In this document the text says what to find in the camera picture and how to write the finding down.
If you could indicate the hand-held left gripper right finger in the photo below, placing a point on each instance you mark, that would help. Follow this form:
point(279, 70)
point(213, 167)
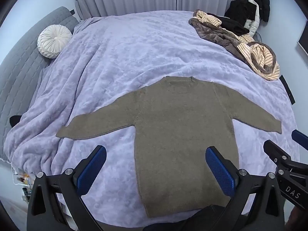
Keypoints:
point(220, 173)

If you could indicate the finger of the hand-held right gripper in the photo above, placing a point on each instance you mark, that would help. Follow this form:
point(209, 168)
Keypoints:
point(276, 152)
point(300, 137)

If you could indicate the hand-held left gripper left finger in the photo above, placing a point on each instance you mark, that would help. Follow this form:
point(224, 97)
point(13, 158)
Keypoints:
point(91, 168)

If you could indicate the olive knit sweater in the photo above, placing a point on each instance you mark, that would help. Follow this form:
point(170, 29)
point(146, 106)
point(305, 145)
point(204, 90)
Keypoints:
point(182, 130)

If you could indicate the brown striped fleece garment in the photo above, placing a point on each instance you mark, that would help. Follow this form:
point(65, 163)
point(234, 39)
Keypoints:
point(243, 48)

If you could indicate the lavender fleece blanket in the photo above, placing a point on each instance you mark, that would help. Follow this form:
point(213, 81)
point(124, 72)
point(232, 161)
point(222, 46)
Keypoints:
point(125, 57)

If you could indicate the grey quilted headboard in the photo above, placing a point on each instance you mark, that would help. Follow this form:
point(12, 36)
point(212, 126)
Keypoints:
point(21, 65)

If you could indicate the black garment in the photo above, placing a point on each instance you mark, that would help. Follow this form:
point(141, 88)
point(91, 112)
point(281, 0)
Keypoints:
point(231, 25)

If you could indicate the white round pleated pillow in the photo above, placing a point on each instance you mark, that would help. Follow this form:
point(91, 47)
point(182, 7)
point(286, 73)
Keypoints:
point(54, 41)

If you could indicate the black and white jacket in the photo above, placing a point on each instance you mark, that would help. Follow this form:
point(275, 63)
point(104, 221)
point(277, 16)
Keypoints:
point(252, 4)

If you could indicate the dark wall screen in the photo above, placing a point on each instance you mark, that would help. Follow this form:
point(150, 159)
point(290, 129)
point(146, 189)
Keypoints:
point(303, 41)

